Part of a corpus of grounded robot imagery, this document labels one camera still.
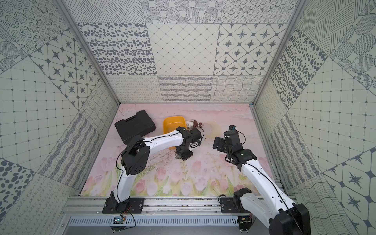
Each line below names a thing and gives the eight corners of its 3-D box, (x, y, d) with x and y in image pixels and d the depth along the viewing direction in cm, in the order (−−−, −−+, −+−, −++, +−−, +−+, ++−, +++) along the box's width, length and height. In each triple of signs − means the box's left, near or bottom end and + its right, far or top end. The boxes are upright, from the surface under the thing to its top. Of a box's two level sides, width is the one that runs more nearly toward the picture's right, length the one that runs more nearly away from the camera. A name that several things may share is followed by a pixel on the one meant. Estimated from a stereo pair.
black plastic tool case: (125, 146, 97) (123, 142, 93) (116, 127, 107) (113, 123, 103) (156, 129, 106) (155, 125, 102) (145, 113, 116) (143, 109, 112)
